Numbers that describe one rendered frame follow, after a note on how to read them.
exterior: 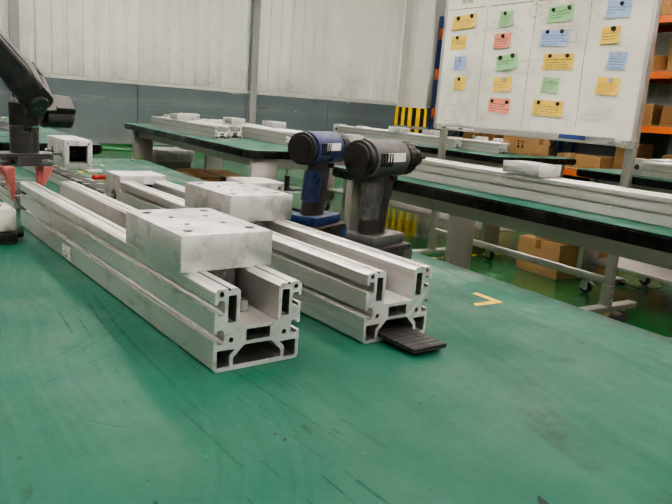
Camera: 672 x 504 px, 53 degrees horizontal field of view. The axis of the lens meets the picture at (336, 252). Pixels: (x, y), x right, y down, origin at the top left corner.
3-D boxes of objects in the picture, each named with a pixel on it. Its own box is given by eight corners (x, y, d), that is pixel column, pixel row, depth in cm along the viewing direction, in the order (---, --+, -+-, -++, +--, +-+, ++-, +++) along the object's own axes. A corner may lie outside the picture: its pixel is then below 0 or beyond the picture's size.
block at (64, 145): (49, 165, 227) (48, 137, 225) (84, 166, 234) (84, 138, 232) (56, 169, 219) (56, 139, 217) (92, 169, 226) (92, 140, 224)
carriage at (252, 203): (183, 221, 114) (184, 181, 112) (241, 219, 120) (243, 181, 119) (228, 240, 101) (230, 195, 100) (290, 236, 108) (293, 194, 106)
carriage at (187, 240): (125, 264, 83) (125, 209, 82) (207, 257, 90) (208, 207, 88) (179, 299, 71) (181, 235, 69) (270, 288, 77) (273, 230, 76)
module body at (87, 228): (20, 225, 129) (19, 181, 127) (75, 223, 135) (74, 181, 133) (212, 373, 67) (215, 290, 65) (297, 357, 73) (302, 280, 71)
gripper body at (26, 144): (54, 162, 144) (53, 127, 143) (2, 162, 138) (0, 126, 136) (46, 159, 149) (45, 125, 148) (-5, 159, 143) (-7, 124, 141)
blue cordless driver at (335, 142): (276, 250, 124) (282, 129, 120) (330, 236, 141) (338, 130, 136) (311, 257, 120) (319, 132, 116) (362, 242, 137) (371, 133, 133)
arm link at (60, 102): (20, 65, 136) (33, 99, 133) (75, 69, 144) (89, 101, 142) (4, 104, 143) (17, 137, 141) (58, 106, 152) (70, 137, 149)
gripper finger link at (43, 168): (54, 200, 146) (53, 156, 144) (18, 201, 141) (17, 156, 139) (46, 195, 151) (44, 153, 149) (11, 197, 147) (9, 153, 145)
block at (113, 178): (94, 214, 145) (94, 170, 143) (149, 212, 153) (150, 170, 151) (108, 222, 139) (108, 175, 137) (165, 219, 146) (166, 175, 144)
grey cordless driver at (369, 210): (328, 272, 111) (338, 136, 106) (396, 257, 126) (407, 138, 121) (365, 282, 106) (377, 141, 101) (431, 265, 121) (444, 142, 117)
